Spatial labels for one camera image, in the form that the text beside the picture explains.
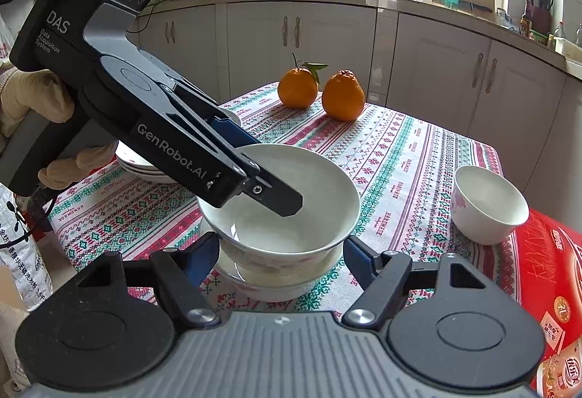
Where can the white printed sack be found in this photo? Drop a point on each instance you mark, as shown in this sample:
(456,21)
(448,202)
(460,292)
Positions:
(22,261)

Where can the red gift box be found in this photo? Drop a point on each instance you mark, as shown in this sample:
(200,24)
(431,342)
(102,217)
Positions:
(554,271)

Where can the patterned woven tablecloth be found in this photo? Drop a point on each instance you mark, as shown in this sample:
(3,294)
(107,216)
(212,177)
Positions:
(400,161)

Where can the knobbly orange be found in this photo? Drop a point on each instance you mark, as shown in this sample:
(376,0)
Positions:
(343,100)

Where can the person's left hand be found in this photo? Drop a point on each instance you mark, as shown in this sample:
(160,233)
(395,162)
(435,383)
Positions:
(36,93)

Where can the orange with green leaves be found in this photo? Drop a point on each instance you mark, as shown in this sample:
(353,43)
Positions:
(298,91)

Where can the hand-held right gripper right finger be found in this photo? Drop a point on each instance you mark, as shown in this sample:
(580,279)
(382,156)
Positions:
(359,259)

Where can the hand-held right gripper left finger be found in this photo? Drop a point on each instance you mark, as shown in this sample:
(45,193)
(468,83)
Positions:
(202,259)

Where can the dark glass bottle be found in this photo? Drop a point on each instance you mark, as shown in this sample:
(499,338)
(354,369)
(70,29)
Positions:
(525,21)

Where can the knife block with knives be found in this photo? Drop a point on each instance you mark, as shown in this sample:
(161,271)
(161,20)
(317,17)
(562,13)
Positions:
(541,16)

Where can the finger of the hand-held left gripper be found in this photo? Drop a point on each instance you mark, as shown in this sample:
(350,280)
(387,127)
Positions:
(277,198)
(234,134)

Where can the white bowl with pink print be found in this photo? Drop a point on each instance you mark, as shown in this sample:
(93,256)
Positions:
(491,198)
(273,239)
(273,289)

